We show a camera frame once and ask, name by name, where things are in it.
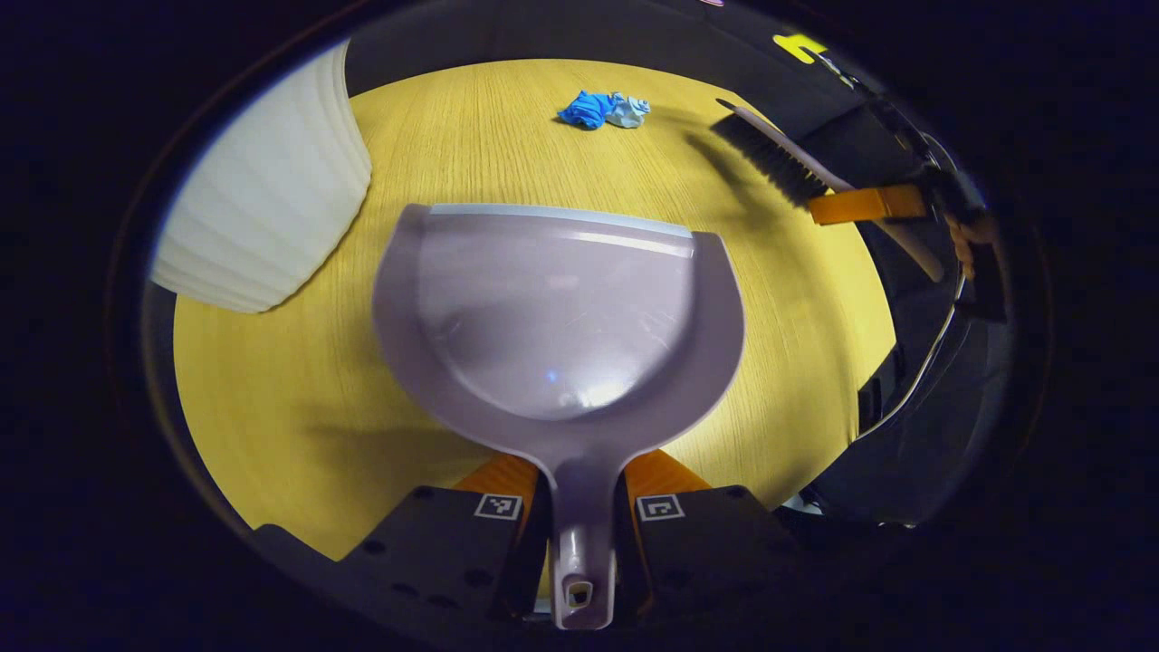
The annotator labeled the wooden desktop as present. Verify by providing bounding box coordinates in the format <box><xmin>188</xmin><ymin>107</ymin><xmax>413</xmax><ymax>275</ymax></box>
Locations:
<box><xmin>172</xmin><ymin>59</ymin><xmax>897</xmax><ymax>562</ymax></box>

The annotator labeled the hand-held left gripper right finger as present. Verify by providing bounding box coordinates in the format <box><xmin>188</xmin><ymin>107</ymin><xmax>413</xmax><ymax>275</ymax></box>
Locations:
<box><xmin>614</xmin><ymin>449</ymin><xmax>820</xmax><ymax>628</ymax></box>

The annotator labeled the pale pink plastic dustpan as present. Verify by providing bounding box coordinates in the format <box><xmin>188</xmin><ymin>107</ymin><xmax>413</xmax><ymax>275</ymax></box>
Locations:
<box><xmin>371</xmin><ymin>203</ymin><xmax>746</xmax><ymax>631</ymax></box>

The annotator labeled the white ribbed garbage bin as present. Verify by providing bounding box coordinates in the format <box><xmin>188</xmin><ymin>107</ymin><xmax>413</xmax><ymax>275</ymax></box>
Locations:
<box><xmin>149</xmin><ymin>41</ymin><xmax>373</xmax><ymax>314</ymax></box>

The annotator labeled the light blue paper ball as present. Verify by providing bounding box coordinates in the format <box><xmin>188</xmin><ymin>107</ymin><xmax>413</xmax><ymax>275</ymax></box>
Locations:
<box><xmin>605</xmin><ymin>92</ymin><xmax>652</xmax><ymax>129</ymax></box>

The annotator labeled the small pale pink broom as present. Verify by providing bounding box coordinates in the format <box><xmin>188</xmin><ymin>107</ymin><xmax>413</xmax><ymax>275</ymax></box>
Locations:
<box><xmin>711</xmin><ymin>98</ymin><xmax>947</xmax><ymax>283</ymax></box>

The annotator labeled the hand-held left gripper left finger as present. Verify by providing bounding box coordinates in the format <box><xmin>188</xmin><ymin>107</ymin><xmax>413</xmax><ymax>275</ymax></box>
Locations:
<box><xmin>252</xmin><ymin>451</ymin><xmax>555</xmax><ymax>628</ymax></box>

